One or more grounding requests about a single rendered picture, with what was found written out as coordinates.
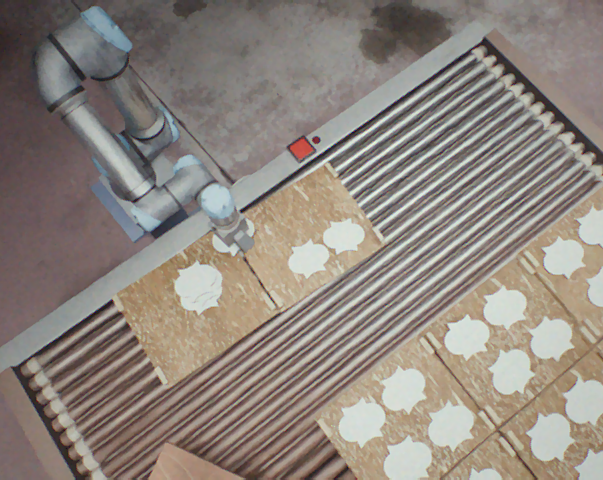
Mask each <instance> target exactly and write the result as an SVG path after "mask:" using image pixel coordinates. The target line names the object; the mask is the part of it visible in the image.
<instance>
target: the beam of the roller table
mask: <svg viewBox="0 0 603 480"><path fill-rule="evenodd" d="M488 33H489V31H488V30H487V29H486V28H485V27H484V26H483V25H482V24H481V23H480V22H479V21H477V20H475V21H474V22H473V23H471V24H470V25H468V26H467V27H465V28H464V29H462V30H461V31H460V32H458V33H457V34H455V35H454V36H452V37H451V38H449V39H448V40H446V41H445V42H444V43H442V44H439V45H438V46H436V47H435V48H434V49H433V50H431V51H430V52H428V53H427V54H426V55H424V56H423V57H421V58H420V59H418V60H417V61H415V62H414V63H412V64H411V65H410V66H408V67H407V68H405V69H404V70H402V71H401V72H399V73H398V74H396V75H395V76H394V77H392V78H391V79H390V80H389V81H387V82H386V83H384V84H381V85H380V86H379V87H377V88H376V89H374V90H373V91H371V92H370V93H368V94H367V95H365V96H364V97H363V98H361V99H360V100H358V101H357V102H355V103H354V104H352V105H351V106H349V107H348V108H347V109H345V111H343V112H342V113H340V114H339V115H337V116H336V117H334V118H333V119H332V120H330V121H329V122H327V123H326V124H324V125H323V126H321V127H320V128H317V129H316V130H314V131H313V132H311V133H310V134H308V135H307V136H305V137H306V138H307V139H308V140H309V142H310V143H311V144H312V145H313V146H314V148H315V149H316V150H317V152H316V153H315V154H313V155H312V156H310V157H309V158H307V159H306V160H305V161H303V162H302V163H300V164H298V163H297V160H296V159H295V158H294V157H293V155H292V154H291V153H290V152H289V150H288V149H287V150H286V151H285V152H283V153H282V154H280V155H279V156H277V157H276V158H274V159H273V160H271V161H270V162H269V163H267V164H266V165H264V166H263V167H261V168H260V169H258V170H257V171H255V172H254V173H253V174H251V175H250V176H248V177H246V178H245V179H243V180H242V181H240V182H239V183H238V184H236V185H235V186H233V187H232V188H230V189H229V191H230V192H231V194H232V195H233V198H234V202H235V205H236V207H237V210H238V211H239V212H240V213H243V212H244V211H246V210H247V209H248V208H249V207H250V206H252V205H253V204H255V203H256V202H258V201H259V200H260V199H262V198H263V197H265V196H266V195H268V194H269V193H270V192H272V191H273V190H275V189H276V188H278V187H279V186H280V185H282V184H283V183H285V182H286V181H288V180H289V179H290V178H292V177H293V176H296V175H297V174H298V173H299V172H301V171H302V170H304V169H305V168H307V167H308V166H309V165H311V164H312V163H314V162H315V161H317V160H318V159H319V158H321V157H322V156H324V155H325V154H327V153H328V152H329V151H331V150H332V149H334V148H335V147H337V146H338V145H339V144H341V143H342V142H344V141H345V140H346V139H347V138H348V137H350V136H351V135H353V134H354V133H356V132H357V131H358V130H360V129H363V128H364V127H366V126H367V125H368V124H370V123H371V122H373V121H374V120H376V119H377V118H378V117H380V116H381V115H383V114H384V113H386V112H387V111H388V110H390V109H391V108H392V107H393V106H395V105H396V104H397V103H399V102H400V101H402V100H403V99H405V98H406V97H407V96H409V95H410V94H412V93H413V92H415V91H416V90H417V89H419V88H420V87H422V86H425V85H426V84H427V83H429V82H430V81H432V80H433V79H435V78H436V76H438V75H439V74H441V73H442V72H444V71H445V70H446V69H448V68H449V67H451V66H452V65H454V64H455V63H456V62H458V61H459V60H461V59H462V58H464V57H465V56H466V55H468V54H469V52H471V51H472V50H473V49H475V48H477V47H479V45H480V43H481V41H482V39H483V37H484V36H485V35H486V34H488ZM314 136H319V137H320V139H321V141H320V143H319V144H314V143H312V137H314ZM209 221H210V219H209V217H208V215H207V214H206V213H205V212H204V210H203V209H202V208H201V209H200V210H199V211H198V212H196V213H195V214H193V215H192V216H190V217H189V218H188V219H186V220H185V221H183V222H182V223H180V224H177V225H176V226H174V227H173V228H172V229H170V230H169V231H167V232H166V233H164V234H163V235H161V236H160V237H158V238H157V239H156V240H154V241H153V242H152V243H151V244H149V245H148V246H146V247H145V248H143V249H142V250H141V251H139V252H138V253H136V254H135V255H133V256H132V257H130V258H129V259H127V260H126V261H125V262H123V263H122V264H120V265H119V266H117V267H116V268H114V269H113V270H111V271H109V272H108V273H107V274H105V275H104V276H102V277H101V278H99V279H98V280H96V281H95V282H94V283H92V284H91V285H89V286H88V287H86V288H85V289H83V290H82V291H80V292H79V293H78V294H76V295H75V296H73V297H72V298H70V299H69V300H67V302H65V303H64V304H63V305H61V306H60V307H58V308H57V309H55V310H54V311H52V312H51V313H49V314H48V315H45V316H44V317H42V318H41V319H39V320H38V321H36V322H35V323H33V324H32V325H31V326H29V327H28V328H27V329H26V330H24V331H23V332H21V333H20V334H18V335H17V336H16V337H14V338H13V339H11V340H10V341H8V342H7V343H5V344H4V345H2V346H1V347H0V372H2V371H3V370H5V369H6V368H8V367H9V366H23V365H25V364H26V363H27V362H28V360H29V359H31V358H32V357H37V356H38V355H40V354H41V353H43V352H44V351H45V350H47V349H48V348H50V347H51V346H53V345H54V344H55V343H57V342H58V341H60V340H61V339H63V338H64V337H65V336H67V335H68V334H69V333H70V332H72V331H73V330H74V329H76V328H77V327H79V326H80V325H82V324H83V323H84V322H86V321H87V320H89V319H90V318H92V317H94V316H96V315H97V314H99V313H100V312H102V311H103V310H104V309H106V308H107V307H109V305H111V304H112V303H113V300H112V298H111V297H112V295H114V294H115V293H117V292H118V291H120V290H122V289H123V288H125V287H126V286H128V285H129V284H131V283H132V282H134V281H135V280H137V279H138V278H140V277H142V276H143V275H145V274H146V273H148V272H151V271H152V270H153V269H154V268H156V267H157V266H159V265H161V264H162V263H164V262H165V261H167V260H168V259H170V258H171V257H173V256H174V255H176V254H177V253H179V252H181V251H182V250H184V249H185V248H187V247H188V246H190V245H191V244H193V243H194V242H196V241H197V240H199V239H200V238H201V237H203V236H204V235H206V234H207V233H209V232H210V231H212V230H211V228H210V226H209V225H208V224H207V223H208V222H209Z"/></svg>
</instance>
